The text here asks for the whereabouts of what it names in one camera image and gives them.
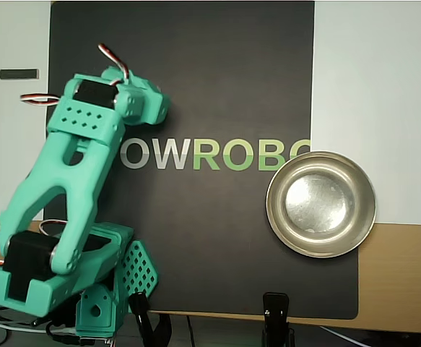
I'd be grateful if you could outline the metal bowl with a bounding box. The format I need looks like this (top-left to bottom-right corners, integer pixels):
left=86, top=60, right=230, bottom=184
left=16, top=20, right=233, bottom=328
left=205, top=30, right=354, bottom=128
left=265, top=150, right=377, bottom=259

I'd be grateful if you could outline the black table clamp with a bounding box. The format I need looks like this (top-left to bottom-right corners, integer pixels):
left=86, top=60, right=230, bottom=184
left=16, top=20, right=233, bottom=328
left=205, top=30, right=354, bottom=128
left=129, top=291, right=174, bottom=347

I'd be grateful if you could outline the white paper sheet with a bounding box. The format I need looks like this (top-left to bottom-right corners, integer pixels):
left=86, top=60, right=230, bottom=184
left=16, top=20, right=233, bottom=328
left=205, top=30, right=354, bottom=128
left=0, top=0, right=421, bottom=226

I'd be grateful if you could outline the thin black cable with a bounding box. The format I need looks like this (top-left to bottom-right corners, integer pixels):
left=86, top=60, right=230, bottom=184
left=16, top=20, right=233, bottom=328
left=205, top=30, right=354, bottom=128
left=185, top=314, right=196, bottom=347

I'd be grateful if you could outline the black USB stick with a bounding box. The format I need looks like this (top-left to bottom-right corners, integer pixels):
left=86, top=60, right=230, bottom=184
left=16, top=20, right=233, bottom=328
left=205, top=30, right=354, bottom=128
left=0, top=67, right=40, bottom=81

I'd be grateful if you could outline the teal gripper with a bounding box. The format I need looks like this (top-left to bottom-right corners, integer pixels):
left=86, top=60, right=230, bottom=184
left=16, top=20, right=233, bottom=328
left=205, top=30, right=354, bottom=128
left=141, top=86, right=172, bottom=128

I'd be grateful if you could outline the red white black servo cable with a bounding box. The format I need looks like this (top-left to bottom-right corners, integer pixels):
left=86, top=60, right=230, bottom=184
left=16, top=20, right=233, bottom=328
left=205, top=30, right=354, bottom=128
left=20, top=92, right=61, bottom=108
left=97, top=43, right=131, bottom=84

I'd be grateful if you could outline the black WOWROBO mat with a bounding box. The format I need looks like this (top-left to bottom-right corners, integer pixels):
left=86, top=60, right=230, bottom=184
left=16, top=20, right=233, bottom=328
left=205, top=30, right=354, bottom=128
left=39, top=1, right=360, bottom=321

